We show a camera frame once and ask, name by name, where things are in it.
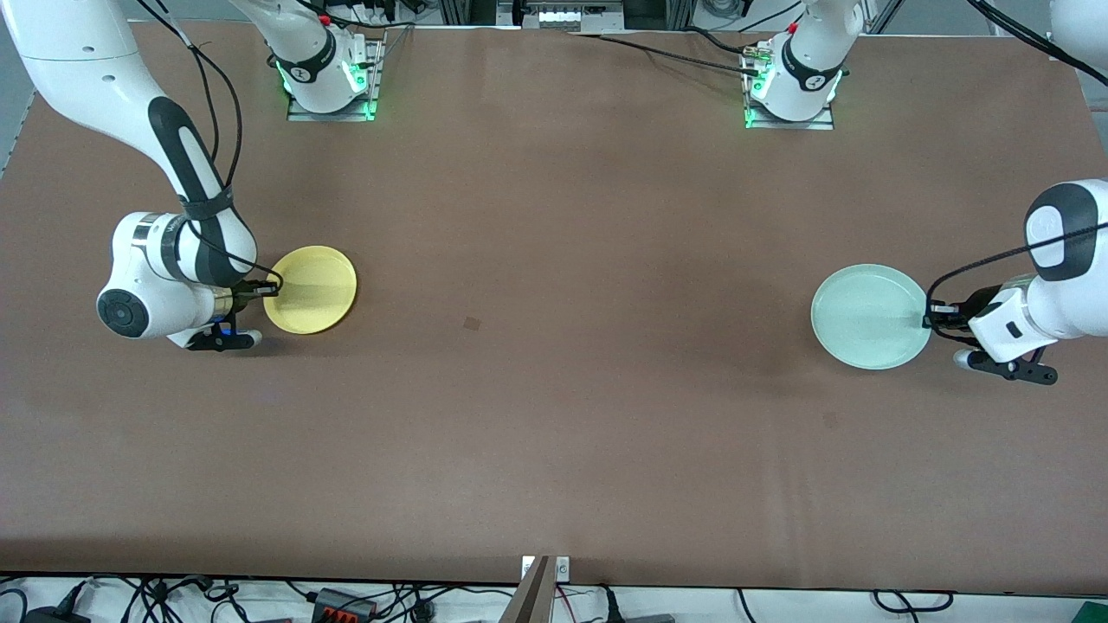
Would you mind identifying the yellow round plate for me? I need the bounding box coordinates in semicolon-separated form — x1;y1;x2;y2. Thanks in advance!
262;246;358;335

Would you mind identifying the pale green round plate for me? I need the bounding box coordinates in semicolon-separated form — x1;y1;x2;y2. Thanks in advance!
810;264;933;371

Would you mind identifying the black red power strip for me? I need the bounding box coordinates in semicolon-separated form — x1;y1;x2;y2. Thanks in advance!
313;588;377;622

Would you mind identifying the grey connector block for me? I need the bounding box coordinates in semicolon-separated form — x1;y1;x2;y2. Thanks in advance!
537;7;621;29

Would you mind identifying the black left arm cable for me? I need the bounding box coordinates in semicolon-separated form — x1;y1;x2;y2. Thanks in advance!
924;0;1108;328

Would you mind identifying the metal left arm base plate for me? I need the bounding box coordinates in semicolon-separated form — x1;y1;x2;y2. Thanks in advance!
743;43;836;131

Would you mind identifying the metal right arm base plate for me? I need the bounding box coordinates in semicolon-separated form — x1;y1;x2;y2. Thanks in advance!
287;39;383;122

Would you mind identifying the black looped floor cable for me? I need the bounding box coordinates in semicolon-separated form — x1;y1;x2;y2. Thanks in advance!
873;590;955;613

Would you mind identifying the short black table cable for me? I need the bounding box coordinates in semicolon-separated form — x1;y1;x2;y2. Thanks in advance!
684;26;754;55

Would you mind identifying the long black table cable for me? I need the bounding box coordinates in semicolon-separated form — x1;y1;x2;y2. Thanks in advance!
567;33;763;77

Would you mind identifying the slanted metal post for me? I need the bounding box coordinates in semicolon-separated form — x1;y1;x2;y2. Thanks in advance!
500;556;557;623

